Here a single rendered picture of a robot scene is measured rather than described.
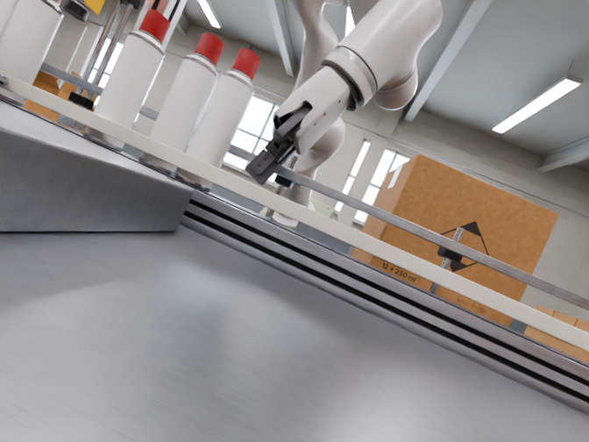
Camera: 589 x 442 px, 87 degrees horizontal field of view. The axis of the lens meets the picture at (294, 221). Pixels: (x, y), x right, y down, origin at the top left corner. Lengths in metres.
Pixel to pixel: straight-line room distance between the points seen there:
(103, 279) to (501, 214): 0.69
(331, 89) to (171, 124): 0.22
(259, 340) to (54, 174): 0.14
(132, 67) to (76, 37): 8.55
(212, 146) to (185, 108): 0.07
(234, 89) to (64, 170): 0.30
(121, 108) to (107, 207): 0.29
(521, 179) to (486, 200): 6.06
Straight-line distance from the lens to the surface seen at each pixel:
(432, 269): 0.42
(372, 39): 0.47
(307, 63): 0.94
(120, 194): 0.25
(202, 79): 0.49
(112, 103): 0.53
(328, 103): 0.42
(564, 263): 7.04
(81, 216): 0.24
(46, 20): 0.67
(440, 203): 0.69
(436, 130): 6.44
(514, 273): 0.55
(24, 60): 0.66
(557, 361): 0.49
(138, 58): 0.54
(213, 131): 0.45
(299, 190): 1.11
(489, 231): 0.73
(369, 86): 0.46
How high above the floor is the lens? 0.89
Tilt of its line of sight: level
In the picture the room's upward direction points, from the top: 24 degrees clockwise
